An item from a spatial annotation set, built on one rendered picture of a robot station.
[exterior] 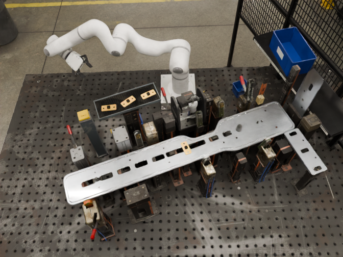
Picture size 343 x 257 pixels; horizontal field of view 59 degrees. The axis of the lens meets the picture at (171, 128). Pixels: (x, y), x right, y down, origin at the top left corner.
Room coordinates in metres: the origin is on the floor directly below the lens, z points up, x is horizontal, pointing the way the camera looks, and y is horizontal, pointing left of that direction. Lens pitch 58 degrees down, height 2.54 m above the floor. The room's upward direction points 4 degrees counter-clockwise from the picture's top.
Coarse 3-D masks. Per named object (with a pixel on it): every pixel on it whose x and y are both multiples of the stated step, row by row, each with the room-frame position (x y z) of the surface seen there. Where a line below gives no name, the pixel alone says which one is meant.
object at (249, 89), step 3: (252, 78) 1.13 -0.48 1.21; (249, 81) 1.11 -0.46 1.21; (252, 81) 1.11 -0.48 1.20; (249, 84) 1.10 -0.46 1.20; (252, 84) 1.08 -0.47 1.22; (255, 84) 1.08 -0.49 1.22; (249, 87) 1.09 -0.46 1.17; (252, 87) 1.08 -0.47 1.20; (246, 90) 1.10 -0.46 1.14; (249, 90) 1.10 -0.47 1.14; (252, 90) 1.10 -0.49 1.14; (246, 93) 1.10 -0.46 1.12; (249, 93) 1.10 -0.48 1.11; (252, 93) 1.09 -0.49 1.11; (246, 96) 1.09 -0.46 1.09; (249, 96) 1.10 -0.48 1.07; (246, 99) 1.08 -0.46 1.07
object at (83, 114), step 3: (81, 111) 1.01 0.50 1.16; (84, 111) 1.01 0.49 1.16; (87, 111) 1.01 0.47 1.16; (78, 114) 0.99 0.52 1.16; (81, 114) 0.99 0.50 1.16; (84, 114) 0.99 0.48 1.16; (87, 114) 0.98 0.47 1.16; (78, 117) 0.97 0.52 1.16; (81, 117) 0.97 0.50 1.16; (84, 117) 0.96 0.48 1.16; (87, 117) 0.96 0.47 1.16; (81, 120) 0.95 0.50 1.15
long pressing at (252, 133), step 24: (240, 120) 0.98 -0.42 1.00; (264, 120) 0.97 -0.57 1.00; (288, 120) 0.96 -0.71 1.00; (168, 144) 0.85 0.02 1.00; (216, 144) 0.83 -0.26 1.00; (240, 144) 0.82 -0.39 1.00; (96, 168) 0.72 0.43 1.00; (120, 168) 0.71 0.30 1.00; (144, 168) 0.70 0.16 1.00; (168, 168) 0.70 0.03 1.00; (72, 192) 0.59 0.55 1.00; (96, 192) 0.58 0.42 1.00
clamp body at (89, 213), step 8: (88, 208) 0.48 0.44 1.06; (96, 208) 0.48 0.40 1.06; (88, 216) 0.44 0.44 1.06; (96, 216) 0.45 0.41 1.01; (104, 216) 0.48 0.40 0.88; (88, 224) 0.40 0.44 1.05; (104, 224) 0.42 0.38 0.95; (112, 224) 0.48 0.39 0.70; (104, 232) 0.42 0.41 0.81; (112, 232) 0.43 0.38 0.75
